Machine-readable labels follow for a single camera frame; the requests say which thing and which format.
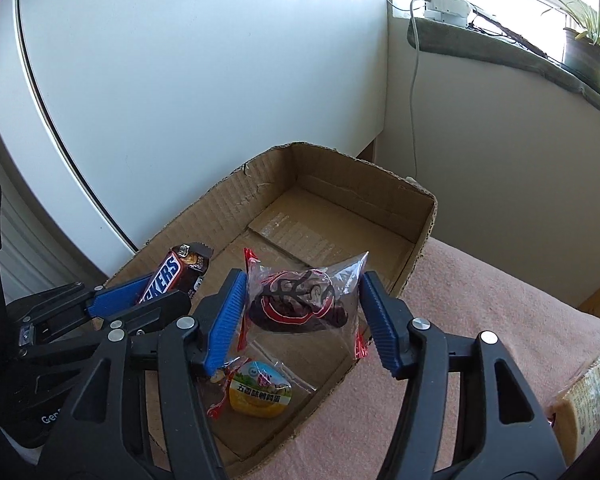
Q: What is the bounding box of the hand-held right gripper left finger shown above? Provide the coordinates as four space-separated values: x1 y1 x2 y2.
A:
35 269 251 480

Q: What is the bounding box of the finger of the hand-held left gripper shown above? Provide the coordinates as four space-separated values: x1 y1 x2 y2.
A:
15 274 153 346
22 290 193 376

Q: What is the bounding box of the grey windowsill cloth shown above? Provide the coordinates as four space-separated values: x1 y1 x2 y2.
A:
406 16 600 116

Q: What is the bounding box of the cardboard box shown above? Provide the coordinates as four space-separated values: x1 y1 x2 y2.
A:
105 141 438 478

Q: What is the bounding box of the white power adapter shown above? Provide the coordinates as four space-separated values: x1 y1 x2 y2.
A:
425 0 473 28

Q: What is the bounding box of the yellow egg snack packet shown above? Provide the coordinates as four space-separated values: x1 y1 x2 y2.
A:
207 355 316 418

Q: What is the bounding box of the large potted plant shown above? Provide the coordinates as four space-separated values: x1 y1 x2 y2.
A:
530 0 600 93

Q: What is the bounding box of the white power cable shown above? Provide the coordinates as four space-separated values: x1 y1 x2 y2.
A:
407 0 433 183

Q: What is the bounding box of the white wardrobe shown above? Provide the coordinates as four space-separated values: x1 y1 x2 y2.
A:
0 0 388 301

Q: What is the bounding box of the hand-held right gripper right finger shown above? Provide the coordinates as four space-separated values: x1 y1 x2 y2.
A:
360 270 568 480

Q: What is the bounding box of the brown chocolate bar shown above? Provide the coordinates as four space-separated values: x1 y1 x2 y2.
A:
137 242 215 306

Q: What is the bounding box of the pink blanket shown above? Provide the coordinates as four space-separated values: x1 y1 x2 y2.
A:
215 237 600 480

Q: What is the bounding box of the dark brown stick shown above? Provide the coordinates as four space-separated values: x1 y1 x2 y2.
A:
467 7 563 63

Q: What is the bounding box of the clear packet of dark snack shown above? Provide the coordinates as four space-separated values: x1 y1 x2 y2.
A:
240 247 371 361

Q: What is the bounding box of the clear packet of bread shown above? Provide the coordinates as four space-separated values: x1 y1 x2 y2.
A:
547 347 600 466

